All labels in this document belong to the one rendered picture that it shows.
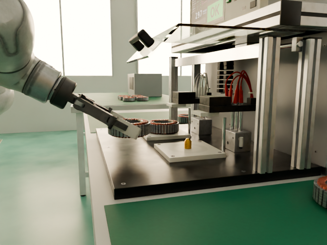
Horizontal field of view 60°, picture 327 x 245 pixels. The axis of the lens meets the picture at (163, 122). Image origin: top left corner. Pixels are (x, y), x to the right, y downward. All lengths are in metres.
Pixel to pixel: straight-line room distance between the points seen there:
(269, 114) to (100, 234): 0.40
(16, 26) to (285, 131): 0.66
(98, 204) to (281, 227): 0.30
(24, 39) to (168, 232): 0.39
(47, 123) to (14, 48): 4.97
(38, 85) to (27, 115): 4.84
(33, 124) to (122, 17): 2.51
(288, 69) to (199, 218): 0.49
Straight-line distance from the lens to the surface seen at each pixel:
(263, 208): 0.53
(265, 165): 0.65
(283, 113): 0.83
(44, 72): 0.70
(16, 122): 5.58
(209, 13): 0.96
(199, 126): 1.00
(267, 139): 0.64
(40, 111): 5.50
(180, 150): 0.74
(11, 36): 0.54
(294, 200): 0.59
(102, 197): 0.56
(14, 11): 0.54
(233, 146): 0.79
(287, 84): 0.82
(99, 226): 0.47
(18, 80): 0.70
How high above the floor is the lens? 0.97
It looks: 9 degrees down
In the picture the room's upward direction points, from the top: straight up
